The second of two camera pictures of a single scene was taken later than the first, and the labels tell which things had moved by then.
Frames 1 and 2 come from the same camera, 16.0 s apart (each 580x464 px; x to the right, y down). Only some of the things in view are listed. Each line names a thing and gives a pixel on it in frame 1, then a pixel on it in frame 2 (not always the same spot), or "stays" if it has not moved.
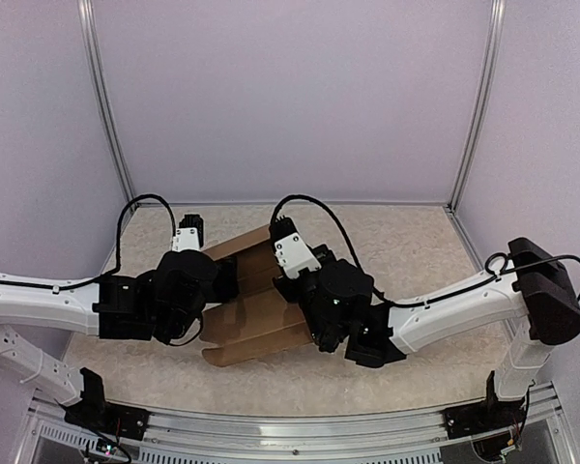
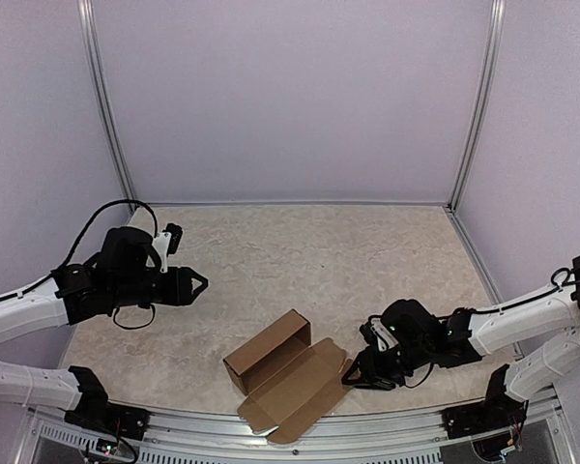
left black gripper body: [226, 287] -> [164, 295]
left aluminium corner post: [92, 42] stays
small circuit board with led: [107, 448] stays
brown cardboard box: [259, 322] -> [288, 383]
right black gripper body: [278, 280] -> [392, 367]
